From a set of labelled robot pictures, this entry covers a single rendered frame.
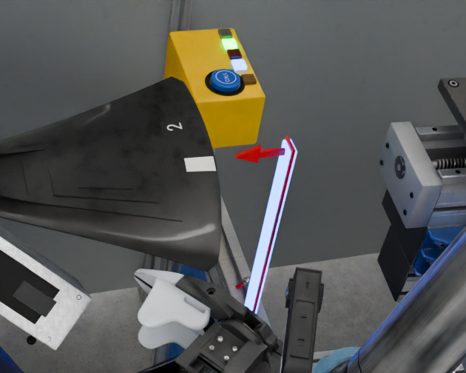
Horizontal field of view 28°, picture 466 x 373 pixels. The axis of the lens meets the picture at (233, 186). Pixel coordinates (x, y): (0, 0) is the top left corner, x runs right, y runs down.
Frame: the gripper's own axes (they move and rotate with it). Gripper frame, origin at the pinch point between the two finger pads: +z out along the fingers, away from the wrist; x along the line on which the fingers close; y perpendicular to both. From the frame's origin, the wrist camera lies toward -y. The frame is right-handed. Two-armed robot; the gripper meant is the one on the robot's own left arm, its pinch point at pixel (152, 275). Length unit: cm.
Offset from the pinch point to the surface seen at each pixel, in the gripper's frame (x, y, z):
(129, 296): 125, -57, 56
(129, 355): 123, -44, 44
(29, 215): -0.5, 2.5, 13.4
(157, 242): 2.3, -4.6, 3.2
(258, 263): 21.5, -21.2, 0.6
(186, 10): 38, -70, 51
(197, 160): 0.8, -14.6, 6.2
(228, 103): 15.5, -36.1, 17.1
